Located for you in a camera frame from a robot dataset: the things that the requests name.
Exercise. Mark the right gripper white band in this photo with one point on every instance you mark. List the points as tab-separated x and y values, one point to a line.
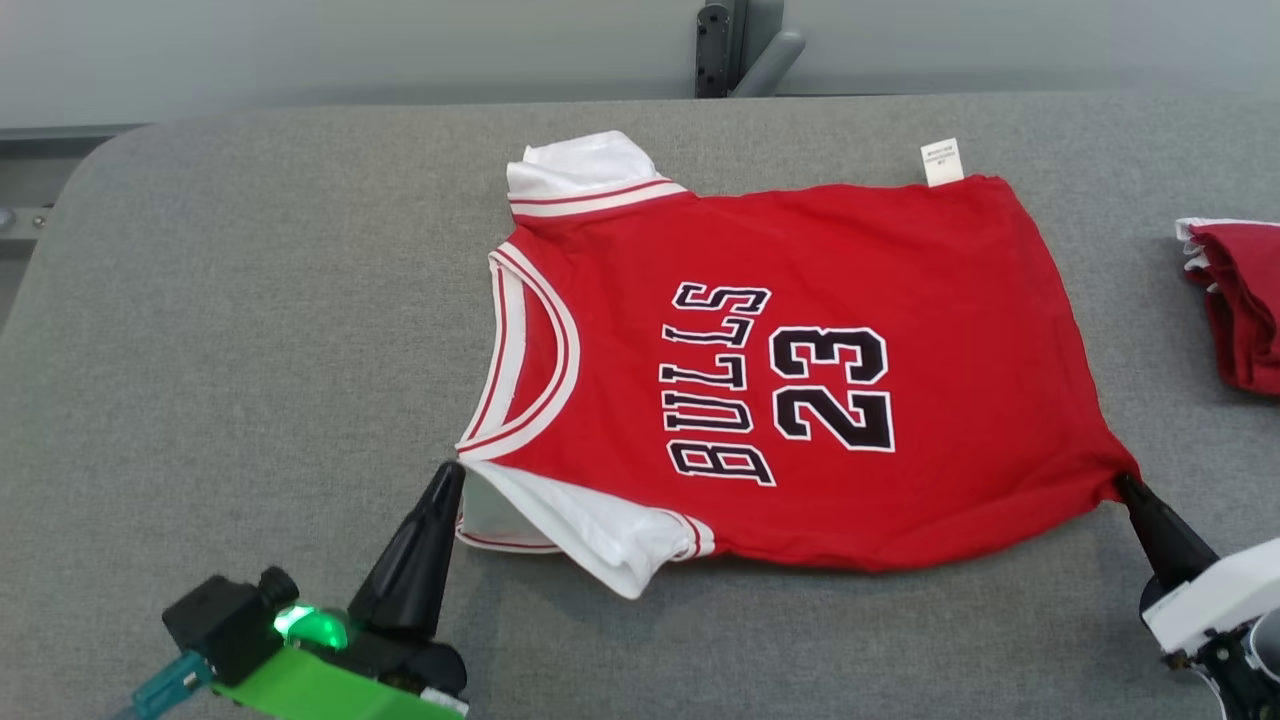
1220	600

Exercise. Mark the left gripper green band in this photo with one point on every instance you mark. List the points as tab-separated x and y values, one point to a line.
330	685

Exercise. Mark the red shorts with white stripes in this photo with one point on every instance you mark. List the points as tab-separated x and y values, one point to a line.
1245	310

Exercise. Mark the red Bulls 23 jersey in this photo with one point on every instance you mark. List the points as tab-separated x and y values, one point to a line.
950	300

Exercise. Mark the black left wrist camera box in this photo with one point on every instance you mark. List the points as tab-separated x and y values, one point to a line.
225	625

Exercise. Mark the grey metal wall rail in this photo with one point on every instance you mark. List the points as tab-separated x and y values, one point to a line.
40	160

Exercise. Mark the dark grey hinge bracket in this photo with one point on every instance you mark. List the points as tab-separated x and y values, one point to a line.
714	50

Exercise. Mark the grey wall bracket post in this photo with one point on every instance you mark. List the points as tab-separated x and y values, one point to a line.
775	60

